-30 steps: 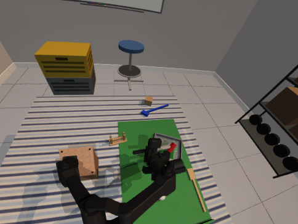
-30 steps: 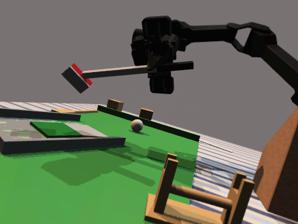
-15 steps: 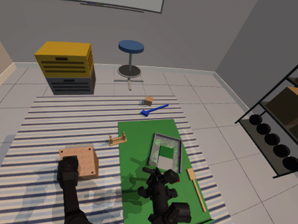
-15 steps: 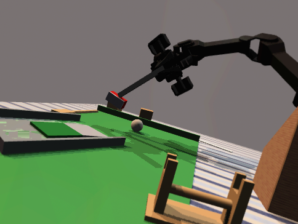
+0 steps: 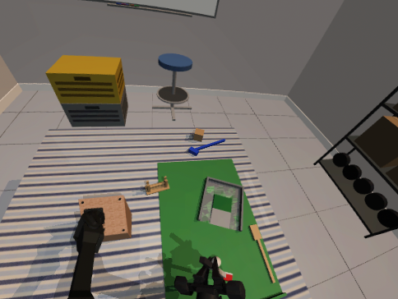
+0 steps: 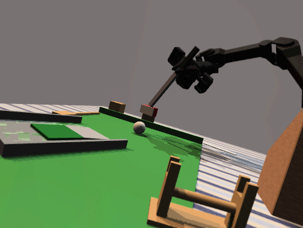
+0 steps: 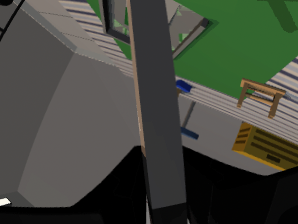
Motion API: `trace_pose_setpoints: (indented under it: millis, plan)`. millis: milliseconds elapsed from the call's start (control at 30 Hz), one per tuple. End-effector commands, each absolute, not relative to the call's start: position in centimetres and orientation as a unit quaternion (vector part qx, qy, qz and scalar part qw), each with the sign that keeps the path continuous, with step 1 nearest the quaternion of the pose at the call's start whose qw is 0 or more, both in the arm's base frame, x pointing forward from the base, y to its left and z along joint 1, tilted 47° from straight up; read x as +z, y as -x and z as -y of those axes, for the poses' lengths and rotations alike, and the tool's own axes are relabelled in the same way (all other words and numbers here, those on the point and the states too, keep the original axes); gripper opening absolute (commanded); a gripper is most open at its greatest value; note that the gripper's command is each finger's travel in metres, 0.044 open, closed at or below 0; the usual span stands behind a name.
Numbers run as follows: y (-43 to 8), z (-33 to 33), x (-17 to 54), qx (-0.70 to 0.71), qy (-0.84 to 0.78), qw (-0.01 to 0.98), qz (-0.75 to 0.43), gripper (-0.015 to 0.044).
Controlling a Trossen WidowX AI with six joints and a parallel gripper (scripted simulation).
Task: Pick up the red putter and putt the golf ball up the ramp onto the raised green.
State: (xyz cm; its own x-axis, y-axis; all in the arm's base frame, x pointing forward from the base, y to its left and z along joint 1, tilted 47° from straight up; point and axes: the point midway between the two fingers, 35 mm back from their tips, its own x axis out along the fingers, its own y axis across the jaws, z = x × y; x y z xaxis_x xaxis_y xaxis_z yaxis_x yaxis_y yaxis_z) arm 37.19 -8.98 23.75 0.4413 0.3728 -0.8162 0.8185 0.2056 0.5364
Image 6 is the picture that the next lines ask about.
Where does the white golf ball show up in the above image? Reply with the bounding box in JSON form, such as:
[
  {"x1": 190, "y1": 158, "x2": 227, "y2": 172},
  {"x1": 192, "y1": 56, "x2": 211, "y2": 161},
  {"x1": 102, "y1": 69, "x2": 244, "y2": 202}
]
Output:
[{"x1": 133, "y1": 122, "x2": 146, "y2": 134}]

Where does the green putting mat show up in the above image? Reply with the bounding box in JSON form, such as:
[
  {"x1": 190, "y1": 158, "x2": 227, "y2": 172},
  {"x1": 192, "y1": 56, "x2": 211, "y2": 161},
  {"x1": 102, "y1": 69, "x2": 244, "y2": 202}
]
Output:
[{"x1": 0, "y1": 113, "x2": 202, "y2": 228}]

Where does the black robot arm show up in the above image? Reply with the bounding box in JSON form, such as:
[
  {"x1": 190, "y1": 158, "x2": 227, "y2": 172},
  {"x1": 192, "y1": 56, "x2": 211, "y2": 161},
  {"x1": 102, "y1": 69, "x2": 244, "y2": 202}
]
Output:
[{"x1": 175, "y1": 37, "x2": 303, "y2": 108}]

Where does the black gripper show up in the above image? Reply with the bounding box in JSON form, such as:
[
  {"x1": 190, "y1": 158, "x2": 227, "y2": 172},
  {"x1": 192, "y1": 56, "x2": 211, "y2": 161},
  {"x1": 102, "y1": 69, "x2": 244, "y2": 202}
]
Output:
[{"x1": 168, "y1": 47, "x2": 213, "y2": 93}]

